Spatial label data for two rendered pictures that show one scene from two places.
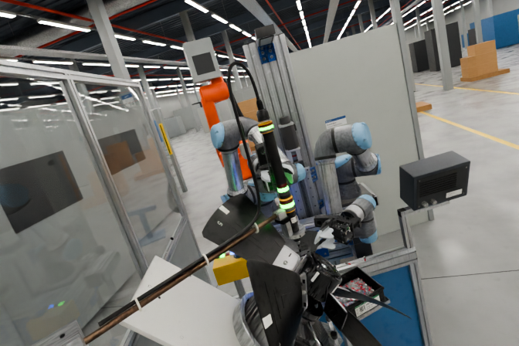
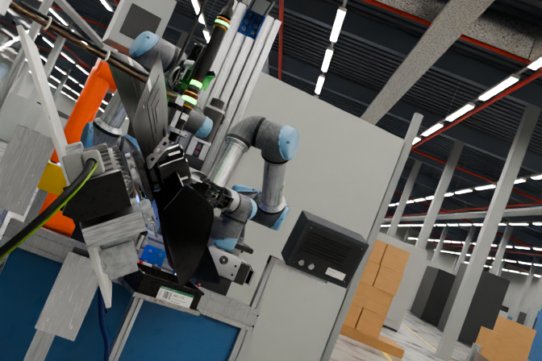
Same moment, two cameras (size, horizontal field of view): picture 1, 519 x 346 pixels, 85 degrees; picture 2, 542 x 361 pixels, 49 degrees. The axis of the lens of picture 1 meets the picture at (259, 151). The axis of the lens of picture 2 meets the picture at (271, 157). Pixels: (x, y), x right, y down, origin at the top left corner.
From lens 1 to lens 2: 1.08 m
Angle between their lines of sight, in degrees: 21
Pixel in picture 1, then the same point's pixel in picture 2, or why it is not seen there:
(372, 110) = not seen: hidden behind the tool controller
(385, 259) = (219, 302)
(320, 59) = (298, 109)
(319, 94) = not seen: hidden behind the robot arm
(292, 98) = (241, 90)
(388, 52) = (377, 164)
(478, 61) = (502, 346)
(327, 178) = (226, 159)
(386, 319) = not seen: outside the picture
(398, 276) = (219, 338)
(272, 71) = (242, 47)
